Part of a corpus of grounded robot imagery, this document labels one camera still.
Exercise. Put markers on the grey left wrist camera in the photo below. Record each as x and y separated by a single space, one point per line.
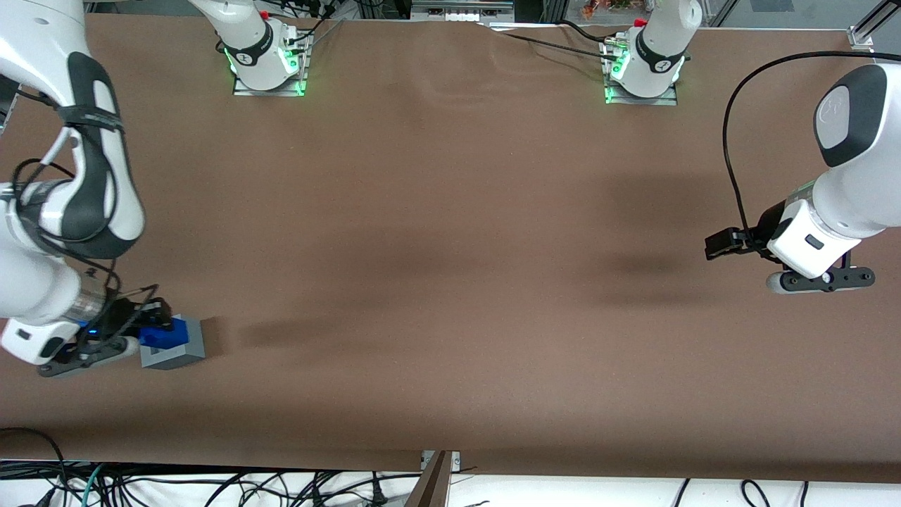
820 279

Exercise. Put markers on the gray square base block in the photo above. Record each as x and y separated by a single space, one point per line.
184 354

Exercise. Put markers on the blue plastic part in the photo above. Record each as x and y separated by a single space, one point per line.
167 338

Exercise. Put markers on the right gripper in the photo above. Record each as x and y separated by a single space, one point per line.
121 313

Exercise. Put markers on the brown table cover sheet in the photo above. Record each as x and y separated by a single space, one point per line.
450 267

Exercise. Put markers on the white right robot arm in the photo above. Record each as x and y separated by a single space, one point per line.
91 176

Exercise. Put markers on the aluminium profile beam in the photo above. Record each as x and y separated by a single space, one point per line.
431 486

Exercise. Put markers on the aluminium corner profile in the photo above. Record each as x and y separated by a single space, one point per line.
873 24

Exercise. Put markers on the white power strip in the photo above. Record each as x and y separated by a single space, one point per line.
461 10

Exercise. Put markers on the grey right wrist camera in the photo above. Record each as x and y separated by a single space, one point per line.
105 350

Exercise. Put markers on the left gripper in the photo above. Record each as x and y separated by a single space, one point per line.
764 229

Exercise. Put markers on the orange cluttered objects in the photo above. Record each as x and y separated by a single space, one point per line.
607 7

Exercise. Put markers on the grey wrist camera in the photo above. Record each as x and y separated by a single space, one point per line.
820 279
105 350

